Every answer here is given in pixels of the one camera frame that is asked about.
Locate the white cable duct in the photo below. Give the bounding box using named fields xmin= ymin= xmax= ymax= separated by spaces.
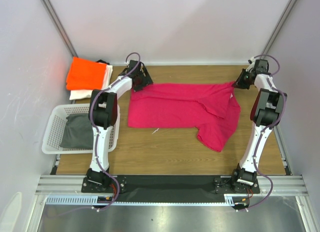
xmin=45 ymin=194 xmax=253 ymax=207

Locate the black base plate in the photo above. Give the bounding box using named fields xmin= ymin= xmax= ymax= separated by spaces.
xmin=82 ymin=174 xmax=261 ymax=204

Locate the white plastic basket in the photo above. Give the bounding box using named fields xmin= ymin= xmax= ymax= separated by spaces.
xmin=42 ymin=104 xmax=120 ymax=157

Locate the black folded t shirt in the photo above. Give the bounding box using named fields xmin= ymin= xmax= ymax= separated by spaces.
xmin=96 ymin=59 xmax=110 ymax=65

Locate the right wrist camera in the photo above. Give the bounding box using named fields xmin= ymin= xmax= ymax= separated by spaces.
xmin=248 ymin=57 xmax=256 ymax=64

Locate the grey t shirt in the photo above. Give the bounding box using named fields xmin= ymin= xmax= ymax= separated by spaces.
xmin=60 ymin=113 xmax=94 ymax=150

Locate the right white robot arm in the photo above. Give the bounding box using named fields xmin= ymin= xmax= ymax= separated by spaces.
xmin=230 ymin=54 xmax=287 ymax=193

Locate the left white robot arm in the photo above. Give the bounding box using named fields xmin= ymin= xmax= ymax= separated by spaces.
xmin=81 ymin=60 xmax=153 ymax=193

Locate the orange folded t shirt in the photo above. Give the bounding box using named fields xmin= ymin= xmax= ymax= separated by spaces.
xmin=66 ymin=57 xmax=107 ymax=91

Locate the white folded t shirt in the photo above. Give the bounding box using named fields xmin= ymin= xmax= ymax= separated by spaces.
xmin=69 ymin=63 xmax=113 ymax=101

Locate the pink t shirt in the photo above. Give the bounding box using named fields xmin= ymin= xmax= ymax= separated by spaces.
xmin=127 ymin=82 xmax=241 ymax=152

